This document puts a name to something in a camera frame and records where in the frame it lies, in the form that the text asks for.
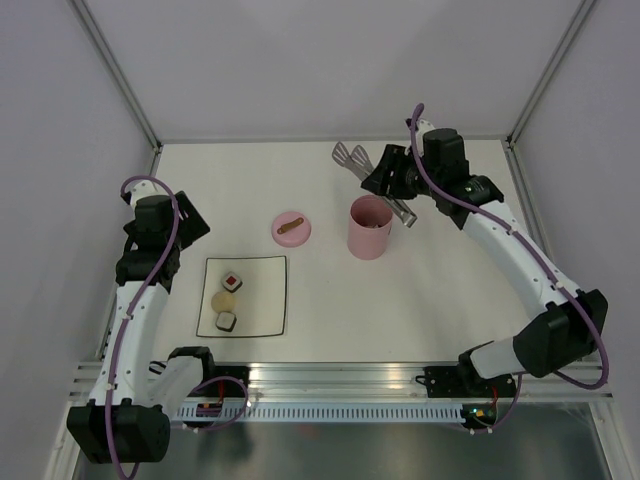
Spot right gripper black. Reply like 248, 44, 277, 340
361, 143, 441, 200

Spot steel food tongs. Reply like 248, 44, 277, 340
331, 141, 417, 228

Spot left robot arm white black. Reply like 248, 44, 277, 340
66, 192, 218, 464

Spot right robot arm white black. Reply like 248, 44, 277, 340
361, 127, 609, 395

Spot pink cylindrical lunch box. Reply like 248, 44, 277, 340
347, 195, 393, 260

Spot sushi roll red centre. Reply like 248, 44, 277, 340
221, 271, 244, 293

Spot round beige bun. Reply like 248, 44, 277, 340
210, 291, 236, 313

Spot sushi roll white top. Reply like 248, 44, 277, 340
215, 311, 237, 333

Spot white square plate black rim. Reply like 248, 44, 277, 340
196, 256, 288, 339

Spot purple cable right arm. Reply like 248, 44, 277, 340
406, 102, 611, 391

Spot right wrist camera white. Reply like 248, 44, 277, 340
406, 118, 436, 136

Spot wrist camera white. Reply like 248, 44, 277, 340
406, 118, 436, 136
124, 180, 158, 209

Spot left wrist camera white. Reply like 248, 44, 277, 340
124, 180, 158, 209

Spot pink lid with brown strap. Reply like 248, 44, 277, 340
271, 211, 312, 248

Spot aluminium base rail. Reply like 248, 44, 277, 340
69, 361, 614, 401

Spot white slotted cable duct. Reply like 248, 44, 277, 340
178, 403, 464, 424

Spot left aluminium frame post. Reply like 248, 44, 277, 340
68, 0, 162, 153

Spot aluminium frame post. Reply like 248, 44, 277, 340
504, 0, 601, 149
68, 0, 162, 153

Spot right aluminium frame post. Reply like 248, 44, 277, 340
504, 0, 601, 149

